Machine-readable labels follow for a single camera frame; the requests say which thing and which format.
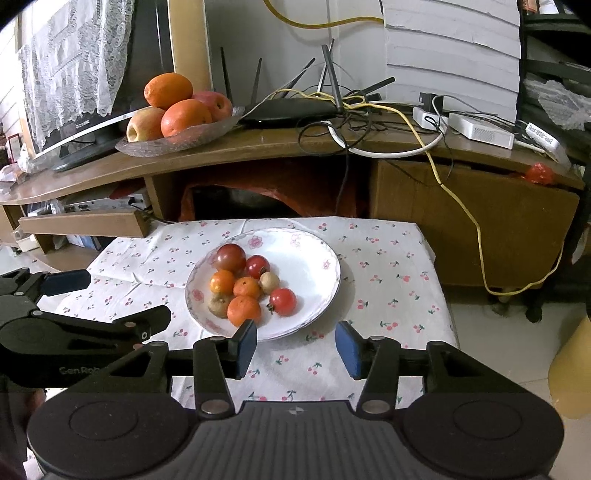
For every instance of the white stacked boards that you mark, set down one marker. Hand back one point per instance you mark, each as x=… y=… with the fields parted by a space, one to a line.
x=452 y=55

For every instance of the large orange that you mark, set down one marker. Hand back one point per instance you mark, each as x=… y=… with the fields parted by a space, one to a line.
x=185 y=117
x=168 y=90

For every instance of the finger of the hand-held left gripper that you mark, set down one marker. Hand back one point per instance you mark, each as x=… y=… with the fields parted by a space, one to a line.
x=115 y=323
x=69 y=281

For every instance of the brown kiwi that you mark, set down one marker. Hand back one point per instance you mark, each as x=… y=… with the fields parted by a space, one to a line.
x=219 y=306

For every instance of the white power adapter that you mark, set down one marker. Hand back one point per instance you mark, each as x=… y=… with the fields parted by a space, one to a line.
x=427 y=119

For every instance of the dark red tomato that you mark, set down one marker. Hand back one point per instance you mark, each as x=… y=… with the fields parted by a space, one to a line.
x=230 y=256

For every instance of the white rectangular box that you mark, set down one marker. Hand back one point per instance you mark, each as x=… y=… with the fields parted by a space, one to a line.
x=482 y=130

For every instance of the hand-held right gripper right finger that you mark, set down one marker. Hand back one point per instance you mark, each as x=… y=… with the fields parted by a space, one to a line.
x=348 y=348

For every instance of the wooden television stand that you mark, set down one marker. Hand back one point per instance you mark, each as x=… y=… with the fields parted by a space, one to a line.
x=485 y=221

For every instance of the yellow apple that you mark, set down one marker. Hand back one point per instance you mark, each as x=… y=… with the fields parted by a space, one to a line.
x=143 y=124

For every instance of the black television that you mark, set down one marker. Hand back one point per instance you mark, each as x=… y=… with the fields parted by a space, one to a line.
x=143 y=69

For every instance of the white patterned device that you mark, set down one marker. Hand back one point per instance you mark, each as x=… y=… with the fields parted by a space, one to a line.
x=547 y=138

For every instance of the glass fruit dish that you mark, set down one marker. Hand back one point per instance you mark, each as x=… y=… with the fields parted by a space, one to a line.
x=184 y=138

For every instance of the large mandarin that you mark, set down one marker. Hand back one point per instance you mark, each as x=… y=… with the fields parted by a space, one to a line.
x=244 y=310

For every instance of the black power adapter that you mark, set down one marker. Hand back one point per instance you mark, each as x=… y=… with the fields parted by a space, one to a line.
x=429 y=101

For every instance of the yellow trash bin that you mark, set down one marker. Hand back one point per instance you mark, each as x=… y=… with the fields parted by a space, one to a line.
x=572 y=369

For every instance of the black router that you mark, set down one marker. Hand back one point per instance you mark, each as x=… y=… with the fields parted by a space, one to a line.
x=291 y=113

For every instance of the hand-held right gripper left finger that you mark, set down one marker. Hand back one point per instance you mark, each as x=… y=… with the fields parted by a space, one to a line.
x=247 y=348

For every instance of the white floral plate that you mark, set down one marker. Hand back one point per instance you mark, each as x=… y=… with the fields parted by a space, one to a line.
x=304 y=258

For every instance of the red apple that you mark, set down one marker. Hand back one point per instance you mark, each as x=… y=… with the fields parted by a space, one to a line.
x=217 y=104

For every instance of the small mandarin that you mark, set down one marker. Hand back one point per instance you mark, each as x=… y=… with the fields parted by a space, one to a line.
x=247 y=287
x=222 y=281

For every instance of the small red object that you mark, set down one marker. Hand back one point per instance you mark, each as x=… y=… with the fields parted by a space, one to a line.
x=540 y=174

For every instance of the white lace cloth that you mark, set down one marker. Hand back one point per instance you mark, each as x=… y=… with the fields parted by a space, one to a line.
x=69 y=60

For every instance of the cherry print tablecloth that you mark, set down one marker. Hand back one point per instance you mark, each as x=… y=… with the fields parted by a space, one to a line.
x=392 y=286

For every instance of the red tomato with stem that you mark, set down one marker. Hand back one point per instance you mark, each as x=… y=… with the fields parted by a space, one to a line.
x=283 y=302

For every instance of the clear plastic wrap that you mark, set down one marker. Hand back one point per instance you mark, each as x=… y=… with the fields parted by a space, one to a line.
x=558 y=101

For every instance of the small tan round fruit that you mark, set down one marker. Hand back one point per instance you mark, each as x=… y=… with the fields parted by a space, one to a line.
x=269 y=282

